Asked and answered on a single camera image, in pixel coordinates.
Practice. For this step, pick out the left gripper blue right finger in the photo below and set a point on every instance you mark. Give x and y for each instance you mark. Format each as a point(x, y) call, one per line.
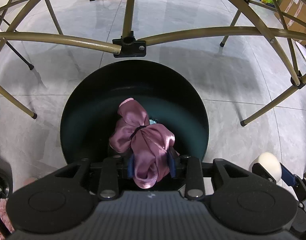
point(188, 168)

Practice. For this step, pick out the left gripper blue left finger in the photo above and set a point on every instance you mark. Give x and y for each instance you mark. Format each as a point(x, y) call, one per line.
point(115, 170)

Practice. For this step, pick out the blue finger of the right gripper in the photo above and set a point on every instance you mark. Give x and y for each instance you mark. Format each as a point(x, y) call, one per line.
point(298, 184)
point(259, 170)

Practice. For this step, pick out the pink satin drawstring pouch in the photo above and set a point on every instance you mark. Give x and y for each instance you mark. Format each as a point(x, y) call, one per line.
point(148, 143)

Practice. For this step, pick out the light blue fluffy ball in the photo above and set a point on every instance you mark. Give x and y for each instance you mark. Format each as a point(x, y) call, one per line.
point(153, 122)

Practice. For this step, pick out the black trash bin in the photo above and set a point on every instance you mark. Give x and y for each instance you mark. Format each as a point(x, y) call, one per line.
point(91, 112)

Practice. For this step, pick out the pink fluffy rug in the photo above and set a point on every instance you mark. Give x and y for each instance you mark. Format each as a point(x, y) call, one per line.
point(3, 215)

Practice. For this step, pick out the large cardboard box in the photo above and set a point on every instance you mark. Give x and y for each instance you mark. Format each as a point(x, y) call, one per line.
point(297, 9)

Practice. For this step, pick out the black camera tripod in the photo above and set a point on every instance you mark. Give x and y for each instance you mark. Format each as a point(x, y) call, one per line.
point(30, 66)

